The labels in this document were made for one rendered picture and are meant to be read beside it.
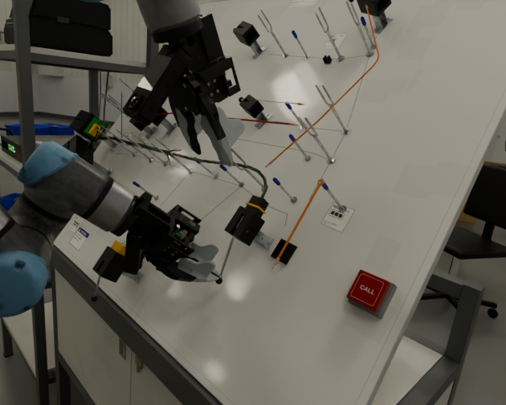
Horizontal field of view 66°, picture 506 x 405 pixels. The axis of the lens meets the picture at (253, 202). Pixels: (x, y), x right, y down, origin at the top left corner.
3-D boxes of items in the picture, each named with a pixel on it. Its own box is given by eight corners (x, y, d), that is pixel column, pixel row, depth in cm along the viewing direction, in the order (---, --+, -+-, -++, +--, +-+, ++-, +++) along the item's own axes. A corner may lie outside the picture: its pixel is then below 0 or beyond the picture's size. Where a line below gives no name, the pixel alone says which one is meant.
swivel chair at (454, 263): (479, 294, 315) (516, 167, 287) (514, 342, 252) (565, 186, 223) (393, 279, 327) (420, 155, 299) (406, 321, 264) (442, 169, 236)
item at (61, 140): (26, 169, 133) (25, 149, 132) (0, 151, 157) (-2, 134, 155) (117, 164, 156) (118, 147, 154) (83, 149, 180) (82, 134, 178)
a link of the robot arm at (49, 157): (16, 176, 59) (50, 132, 59) (82, 214, 64) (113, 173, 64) (5, 188, 52) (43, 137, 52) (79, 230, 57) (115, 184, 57)
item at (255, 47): (250, 39, 118) (234, 16, 111) (269, 49, 110) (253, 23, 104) (239, 51, 118) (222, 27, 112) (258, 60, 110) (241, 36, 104)
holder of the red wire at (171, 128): (165, 113, 124) (140, 91, 116) (182, 126, 115) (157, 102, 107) (154, 125, 124) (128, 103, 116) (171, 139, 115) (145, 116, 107)
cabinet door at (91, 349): (128, 453, 107) (130, 329, 96) (57, 350, 143) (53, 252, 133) (135, 449, 108) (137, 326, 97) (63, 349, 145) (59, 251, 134)
